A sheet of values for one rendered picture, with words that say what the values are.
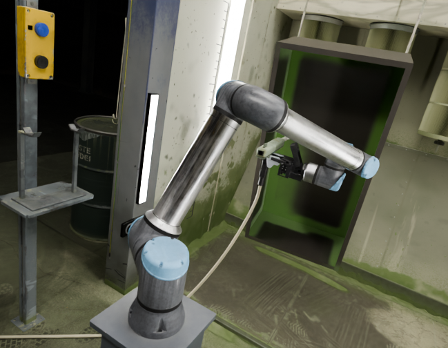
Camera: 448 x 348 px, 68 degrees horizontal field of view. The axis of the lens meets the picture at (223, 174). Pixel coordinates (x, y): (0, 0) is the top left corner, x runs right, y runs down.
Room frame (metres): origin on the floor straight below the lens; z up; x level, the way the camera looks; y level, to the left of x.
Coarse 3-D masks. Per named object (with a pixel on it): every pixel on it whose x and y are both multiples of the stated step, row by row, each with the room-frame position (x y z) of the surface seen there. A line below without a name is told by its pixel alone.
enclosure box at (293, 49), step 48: (288, 48) 1.68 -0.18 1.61; (336, 48) 1.69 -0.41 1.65; (288, 96) 2.07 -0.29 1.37; (336, 96) 1.97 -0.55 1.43; (384, 96) 1.88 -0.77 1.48; (288, 144) 2.11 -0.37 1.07; (288, 192) 2.15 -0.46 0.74; (336, 192) 2.03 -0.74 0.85; (288, 240) 1.94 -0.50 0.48; (336, 240) 2.00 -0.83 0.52
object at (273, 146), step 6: (276, 138) 1.67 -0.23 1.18; (282, 138) 1.73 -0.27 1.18; (288, 138) 1.80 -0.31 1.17; (264, 144) 1.44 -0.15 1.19; (270, 144) 1.52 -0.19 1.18; (276, 144) 1.56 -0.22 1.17; (282, 144) 1.66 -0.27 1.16; (258, 150) 1.43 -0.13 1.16; (264, 150) 1.42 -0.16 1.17; (270, 150) 1.46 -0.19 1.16; (276, 150) 1.59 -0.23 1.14; (258, 156) 1.43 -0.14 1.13; (264, 156) 1.42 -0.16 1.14; (264, 162) 1.52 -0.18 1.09; (264, 168) 1.52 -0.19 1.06; (264, 174) 1.52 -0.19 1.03; (258, 180) 1.54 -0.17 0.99
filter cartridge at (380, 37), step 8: (376, 24) 2.74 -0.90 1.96; (384, 24) 2.68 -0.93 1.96; (392, 24) 2.65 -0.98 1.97; (400, 24) 2.62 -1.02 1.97; (376, 32) 2.73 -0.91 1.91; (384, 32) 2.68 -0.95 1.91; (392, 32) 2.67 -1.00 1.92; (400, 32) 2.64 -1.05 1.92; (408, 32) 2.64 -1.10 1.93; (416, 32) 2.69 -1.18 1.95; (368, 40) 2.80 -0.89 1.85; (376, 40) 2.71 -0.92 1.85; (384, 40) 2.67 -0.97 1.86; (392, 40) 2.65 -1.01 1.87; (400, 40) 2.64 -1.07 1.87; (408, 40) 2.65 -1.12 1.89; (384, 48) 2.67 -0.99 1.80; (392, 48) 2.66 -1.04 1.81; (400, 48) 2.65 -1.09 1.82
